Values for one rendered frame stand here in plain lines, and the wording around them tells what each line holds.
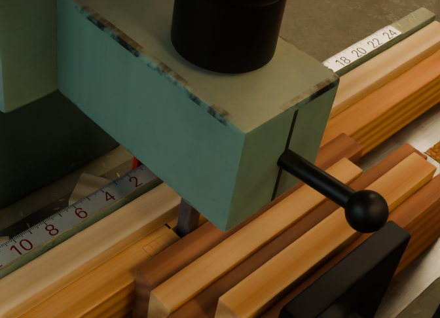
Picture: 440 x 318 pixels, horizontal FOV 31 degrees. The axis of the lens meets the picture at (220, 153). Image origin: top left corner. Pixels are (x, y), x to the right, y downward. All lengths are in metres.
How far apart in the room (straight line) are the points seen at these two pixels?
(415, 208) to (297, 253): 0.09
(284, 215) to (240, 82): 0.12
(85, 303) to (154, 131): 0.10
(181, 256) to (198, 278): 0.02
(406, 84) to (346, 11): 1.86
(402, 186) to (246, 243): 0.10
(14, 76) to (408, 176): 0.24
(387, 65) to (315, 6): 1.85
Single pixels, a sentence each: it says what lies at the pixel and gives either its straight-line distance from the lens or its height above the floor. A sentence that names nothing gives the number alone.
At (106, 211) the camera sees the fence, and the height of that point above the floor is 0.95.
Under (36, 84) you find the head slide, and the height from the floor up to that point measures 1.01.
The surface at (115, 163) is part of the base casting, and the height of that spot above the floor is 0.80.
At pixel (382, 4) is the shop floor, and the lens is 2.55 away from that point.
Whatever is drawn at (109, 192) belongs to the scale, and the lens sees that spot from 0.47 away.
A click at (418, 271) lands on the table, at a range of 0.55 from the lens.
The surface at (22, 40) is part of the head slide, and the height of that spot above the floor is 1.05.
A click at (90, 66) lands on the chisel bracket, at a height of 1.04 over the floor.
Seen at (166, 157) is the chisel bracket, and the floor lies 1.02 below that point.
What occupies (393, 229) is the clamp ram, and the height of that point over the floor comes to 0.99.
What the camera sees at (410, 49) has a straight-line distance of 0.64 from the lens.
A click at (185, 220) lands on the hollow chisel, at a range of 0.47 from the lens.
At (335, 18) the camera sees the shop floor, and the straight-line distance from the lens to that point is 2.43.
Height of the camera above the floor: 1.30
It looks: 43 degrees down
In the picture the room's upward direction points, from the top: 11 degrees clockwise
